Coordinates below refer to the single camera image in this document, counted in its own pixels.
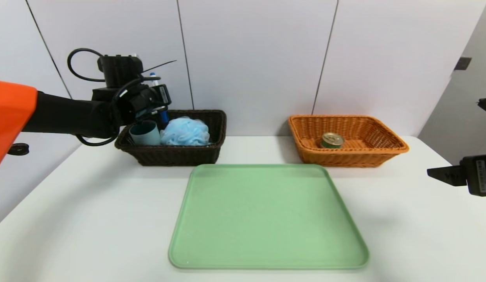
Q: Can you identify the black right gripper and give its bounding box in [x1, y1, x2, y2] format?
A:
[427, 154, 486, 197]

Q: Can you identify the tin can green label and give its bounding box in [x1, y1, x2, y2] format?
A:
[320, 132, 344, 149]

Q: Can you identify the light blue mesh loofah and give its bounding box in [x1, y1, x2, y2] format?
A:
[160, 116, 211, 146]

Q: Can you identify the blue white marker pen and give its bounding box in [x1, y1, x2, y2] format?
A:
[149, 72, 170, 127]

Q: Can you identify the blue-grey plastic cup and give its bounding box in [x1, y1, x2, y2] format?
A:
[129, 120, 162, 146]

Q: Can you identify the orange wicker basket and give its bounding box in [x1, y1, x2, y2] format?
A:
[288, 115, 409, 168]

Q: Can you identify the dark brown wicker basket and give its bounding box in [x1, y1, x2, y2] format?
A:
[115, 110, 227, 166]

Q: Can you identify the green plastic tray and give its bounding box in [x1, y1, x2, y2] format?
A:
[169, 163, 369, 269]

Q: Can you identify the black zip tie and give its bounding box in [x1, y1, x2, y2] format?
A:
[141, 60, 177, 74]

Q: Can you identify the black left camera cable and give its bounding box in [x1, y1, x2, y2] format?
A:
[67, 48, 107, 83]

